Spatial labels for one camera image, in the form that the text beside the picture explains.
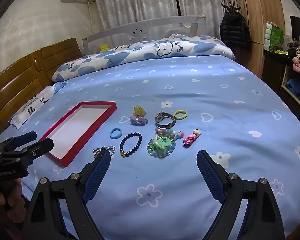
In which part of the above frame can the grey mesh bed guard rail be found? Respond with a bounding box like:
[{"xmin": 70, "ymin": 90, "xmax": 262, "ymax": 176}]
[{"xmin": 82, "ymin": 15, "xmax": 206, "ymax": 55}]

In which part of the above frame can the dark bead bracelet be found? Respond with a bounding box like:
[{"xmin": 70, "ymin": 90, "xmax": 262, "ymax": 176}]
[{"xmin": 119, "ymin": 132, "xmax": 142, "ymax": 158}]

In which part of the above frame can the colourful bead hair clip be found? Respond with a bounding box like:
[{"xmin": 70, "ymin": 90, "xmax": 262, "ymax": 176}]
[{"xmin": 155, "ymin": 127, "xmax": 184, "ymax": 140}]

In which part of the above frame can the pink cartoon hair clip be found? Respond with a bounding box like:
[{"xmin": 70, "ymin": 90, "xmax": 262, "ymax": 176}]
[{"xmin": 182, "ymin": 129, "xmax": 202, "ymax": 146}]

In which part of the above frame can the wooden headboard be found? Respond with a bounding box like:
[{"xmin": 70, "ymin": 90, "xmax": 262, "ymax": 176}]
[{"xmin": 0, "ymin": 38, "xmax": 84, "ymax": 137}]

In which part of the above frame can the blue and white printed quilt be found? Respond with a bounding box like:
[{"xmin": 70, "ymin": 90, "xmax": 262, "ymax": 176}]
[{"xmin": 51, "ymin": 34, "xmax": 237, "ymax": 82}]

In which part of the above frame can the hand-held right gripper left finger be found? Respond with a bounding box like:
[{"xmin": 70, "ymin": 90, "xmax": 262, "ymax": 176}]
[{"xmin": 22, "ymin": 149, "xmax": 112, "ymax": 240}]

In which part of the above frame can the purple bow hair clip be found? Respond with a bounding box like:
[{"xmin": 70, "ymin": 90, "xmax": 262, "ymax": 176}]
[{"xmin": 129, "ymin": 116, "xmax": 148, "ymax": 125}]

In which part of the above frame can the red shallow box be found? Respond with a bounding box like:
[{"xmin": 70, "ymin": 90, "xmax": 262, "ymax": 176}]
[{"xmin": 39, "ymin": 101, "xmax": 117, "ymax": 167}]

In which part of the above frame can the person's left hand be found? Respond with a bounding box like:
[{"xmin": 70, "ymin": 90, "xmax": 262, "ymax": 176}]
[{"xmin": 0, "ymin": 179, "xmax": 28, "ymax": 240}]

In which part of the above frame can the wooden wardrobe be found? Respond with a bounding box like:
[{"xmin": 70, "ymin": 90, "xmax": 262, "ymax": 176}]
[{"xmin": 232, "ymin": 0, "xmax": 285, "ymax": 78}]

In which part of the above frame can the green hair tie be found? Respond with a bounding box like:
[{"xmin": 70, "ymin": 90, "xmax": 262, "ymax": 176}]
[{"xmin": 151, "ymin": 135, "xmax": 172, "ymax": 153}]

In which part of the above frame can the white printed pillow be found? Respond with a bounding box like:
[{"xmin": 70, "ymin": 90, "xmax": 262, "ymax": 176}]
[{"xmin": 9, "ymin": 82, "xmax": 69, "ymax": 129}]

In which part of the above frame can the blue flower print bed sheet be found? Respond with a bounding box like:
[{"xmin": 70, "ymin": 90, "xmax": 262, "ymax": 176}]
[{"xmin": 0, "ymin": 55, "xmax": 300, "ymax": 240}]

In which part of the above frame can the colourful bead bracelet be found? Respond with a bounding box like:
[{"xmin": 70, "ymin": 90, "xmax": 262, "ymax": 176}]
[{"xmin": 147, "ymin": 137, "xmax": 177, "ymax": 158}]

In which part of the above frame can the yellow-green hair tie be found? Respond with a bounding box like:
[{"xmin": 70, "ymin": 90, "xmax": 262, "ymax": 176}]
[{"xmin": 173, "ymin": 110, "xmax": 188, "ymax": 120}]

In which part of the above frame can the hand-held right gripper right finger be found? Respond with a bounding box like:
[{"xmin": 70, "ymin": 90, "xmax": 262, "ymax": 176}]
[{"xmin": 196, "ymin": 150, "xmax": 283, "ymax": 240}]

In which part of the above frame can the black screen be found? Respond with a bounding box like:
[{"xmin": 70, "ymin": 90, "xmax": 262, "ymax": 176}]
[{"xmin": 289, "ymin": 16, "xmax": 300, "ymax": 42}]

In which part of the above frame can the black puffer jacket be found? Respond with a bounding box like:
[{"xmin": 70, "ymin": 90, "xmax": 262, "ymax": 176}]
[{"xmin": 219, "ymin": 11, "xmax": 252, "ymax": 51}]

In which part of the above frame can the yellow hair clip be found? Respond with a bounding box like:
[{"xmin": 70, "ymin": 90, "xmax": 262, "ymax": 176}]
[{"xmin": 133, "ymin": 106, "xmax": 145, "ymax": 118}]

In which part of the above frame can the stack of green boxes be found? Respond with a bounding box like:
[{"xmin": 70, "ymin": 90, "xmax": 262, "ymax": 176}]
[{"xmin": 264, "ymin": 21, "xmax": 285, "ymax": 53}]

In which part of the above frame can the grey patterned curtain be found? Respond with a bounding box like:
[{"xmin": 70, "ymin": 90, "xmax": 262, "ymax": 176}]
[
  {"xmin": 94, "ymin": 0, "xmax": 178, "ymax": 37},
  {"xmin": 175, "ymin": 0, "xmax": 237, "ymax": 37}
]

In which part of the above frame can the silver chain bracelet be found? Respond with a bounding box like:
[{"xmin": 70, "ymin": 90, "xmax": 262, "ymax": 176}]
[{"xmin": 93, "ymin": 145, "xmax": 115, "ymax": 158}]

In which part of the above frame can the antler coat hook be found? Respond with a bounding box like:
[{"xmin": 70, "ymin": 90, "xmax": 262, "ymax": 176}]
[{"xmin": 220, "ymin": 2, "xmax": 235, "ymax": 13}]

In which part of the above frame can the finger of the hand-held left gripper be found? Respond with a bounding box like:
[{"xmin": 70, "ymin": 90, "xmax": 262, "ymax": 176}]
[
  {"xmin": 0, "ymin": 131, "xmax": 37, "ymax": 153},
  {"xmin": 5, "ymin": 137, "xmax": 54, "ymax": 161}
]

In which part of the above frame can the metal wrist watch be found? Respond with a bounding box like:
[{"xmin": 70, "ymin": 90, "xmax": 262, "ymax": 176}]
[{"xmin": 154, "ymin": 112, "xmax": 177, "ymax": 128}]

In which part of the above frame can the dark cabinet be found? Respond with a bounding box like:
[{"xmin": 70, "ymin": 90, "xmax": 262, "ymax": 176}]
[{"xmin": 261, "ymin": 49, "xmax": 300, "ymax": 110}]

